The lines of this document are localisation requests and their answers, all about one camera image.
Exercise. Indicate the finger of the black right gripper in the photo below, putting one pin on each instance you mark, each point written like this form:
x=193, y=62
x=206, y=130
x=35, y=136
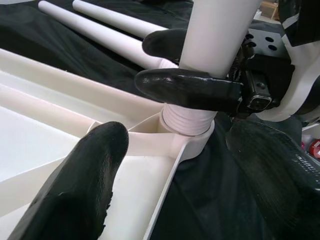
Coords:
x=187, y=87
x=165, y=43

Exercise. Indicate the white plastic table top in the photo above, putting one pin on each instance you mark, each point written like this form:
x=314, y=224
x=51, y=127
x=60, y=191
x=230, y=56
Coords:
x=37, y=140

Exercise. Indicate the red container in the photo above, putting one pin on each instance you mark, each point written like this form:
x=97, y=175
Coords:
x=315, y=147

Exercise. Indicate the black table cloth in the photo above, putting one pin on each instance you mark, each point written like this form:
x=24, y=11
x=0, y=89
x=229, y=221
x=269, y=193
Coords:
x=205, y=200

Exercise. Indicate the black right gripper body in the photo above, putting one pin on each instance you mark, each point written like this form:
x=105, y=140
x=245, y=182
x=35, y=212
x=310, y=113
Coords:
x=265, y=82

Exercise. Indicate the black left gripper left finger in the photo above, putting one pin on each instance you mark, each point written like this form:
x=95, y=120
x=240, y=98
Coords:
x=75, y=200

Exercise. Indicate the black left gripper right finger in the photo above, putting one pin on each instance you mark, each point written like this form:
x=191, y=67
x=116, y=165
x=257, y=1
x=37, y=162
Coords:
x=280, y=180

